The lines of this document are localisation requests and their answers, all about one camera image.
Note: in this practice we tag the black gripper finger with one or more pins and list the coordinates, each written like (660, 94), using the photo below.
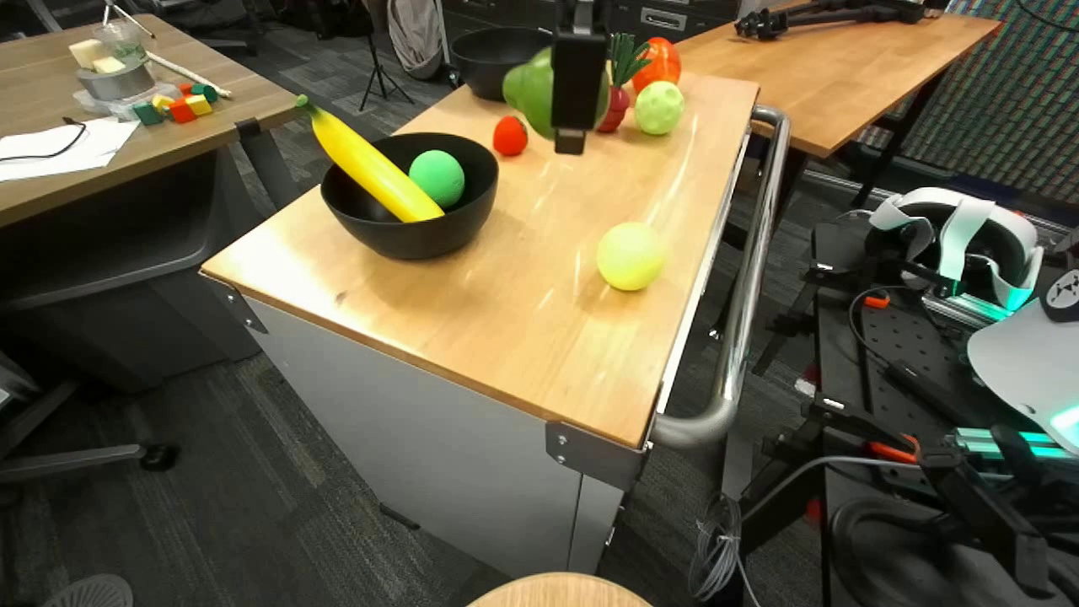
(579, 71)

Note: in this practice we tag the red toy radish with leaves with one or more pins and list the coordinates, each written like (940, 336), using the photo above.
(624, 61)

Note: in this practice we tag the green toy avocado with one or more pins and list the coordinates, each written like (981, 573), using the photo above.
(530, 94)

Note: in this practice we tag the green smooth toy ball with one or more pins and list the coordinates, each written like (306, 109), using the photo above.
(439, 176)

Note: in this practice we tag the yellow toy lemon ball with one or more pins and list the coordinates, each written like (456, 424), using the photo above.
(629, 258)

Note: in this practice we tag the yellow toy banana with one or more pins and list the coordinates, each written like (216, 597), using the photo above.
(371, 169)

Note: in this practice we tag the light green dimpled toy ball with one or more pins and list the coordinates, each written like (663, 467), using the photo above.
(660, 109)

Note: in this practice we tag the red orange toy pepper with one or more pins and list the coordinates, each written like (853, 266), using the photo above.
(655, 61)

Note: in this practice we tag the colourful toy blocks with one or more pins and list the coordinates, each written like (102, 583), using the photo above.
(183, 107)

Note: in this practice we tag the black bowl near pepper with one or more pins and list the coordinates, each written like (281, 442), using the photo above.
(486, 57)

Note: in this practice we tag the black bowl near avocado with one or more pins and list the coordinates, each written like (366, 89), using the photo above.
(416, 242)

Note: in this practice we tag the large wooden office table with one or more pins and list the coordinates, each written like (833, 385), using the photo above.
(39, 97)

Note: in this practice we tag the white VR headset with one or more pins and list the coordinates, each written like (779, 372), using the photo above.
(981, 258)

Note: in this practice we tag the clear plastic container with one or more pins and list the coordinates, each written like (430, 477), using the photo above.
(114, 61)

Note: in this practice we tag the white papers on table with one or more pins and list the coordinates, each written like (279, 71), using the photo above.
(61, 150)

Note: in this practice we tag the round wooden stool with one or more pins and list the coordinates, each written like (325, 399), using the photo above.
(562, 592)

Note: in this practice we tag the metal cart handle bar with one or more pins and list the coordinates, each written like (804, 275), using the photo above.
(719, 415)

